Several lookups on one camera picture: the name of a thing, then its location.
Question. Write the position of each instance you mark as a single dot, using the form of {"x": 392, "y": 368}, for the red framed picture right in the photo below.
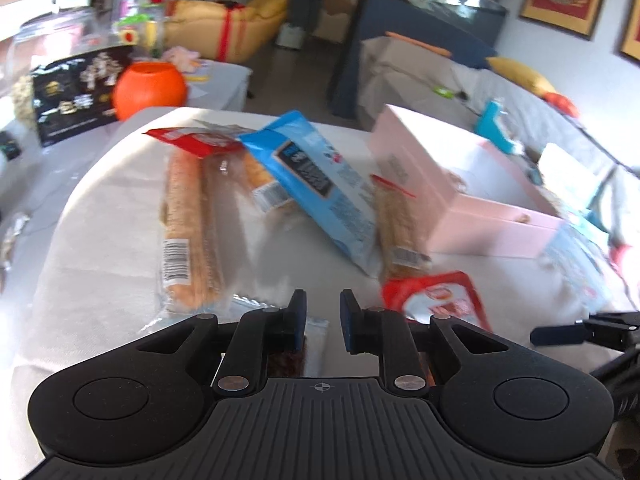
{"x": 629, "y": 45}

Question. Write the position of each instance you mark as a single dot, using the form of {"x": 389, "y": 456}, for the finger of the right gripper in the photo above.
{"x": 616, "y": 331}

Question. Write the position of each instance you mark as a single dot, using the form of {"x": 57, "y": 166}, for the teal toy box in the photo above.
{"x": 493, "y": 126}

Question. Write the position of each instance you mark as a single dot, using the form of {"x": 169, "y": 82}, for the blue snack packet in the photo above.
{"x": 323, "y": 183}

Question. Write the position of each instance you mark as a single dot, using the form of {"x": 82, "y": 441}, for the red snack packet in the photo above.
{"x": 448, "y": 294}

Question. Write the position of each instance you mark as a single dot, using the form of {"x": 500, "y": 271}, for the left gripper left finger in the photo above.
{"x": 247, "y": 345}

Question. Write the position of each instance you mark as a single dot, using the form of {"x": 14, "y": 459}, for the white low side table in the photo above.
{"x": 224, "y": 87}

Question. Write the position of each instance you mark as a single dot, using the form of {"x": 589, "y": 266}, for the black printed gift box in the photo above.
{"x": 74, "y": 95}

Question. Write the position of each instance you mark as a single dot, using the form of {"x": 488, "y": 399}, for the yellow cushion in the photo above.
{"x": 522, "y": 75}

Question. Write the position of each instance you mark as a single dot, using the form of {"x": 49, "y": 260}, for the green small toy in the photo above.
{"x": 450, "y": 94}

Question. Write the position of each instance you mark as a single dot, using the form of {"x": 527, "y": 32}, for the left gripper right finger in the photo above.
{"x": 385, "y": 334}

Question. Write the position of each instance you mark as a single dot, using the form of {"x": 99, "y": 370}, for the pink cardboard box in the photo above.
{"x": 468, "y": 197}

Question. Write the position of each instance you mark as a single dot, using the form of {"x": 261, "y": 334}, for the dark blue cabinet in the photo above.
{"x": 435, "y": 29}

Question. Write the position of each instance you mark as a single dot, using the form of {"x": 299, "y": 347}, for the white tablecloth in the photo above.
{"x": 98, "y": 288}

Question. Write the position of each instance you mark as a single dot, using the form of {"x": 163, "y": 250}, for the grey covered sofa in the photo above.
{"x": 562, "y": 166}

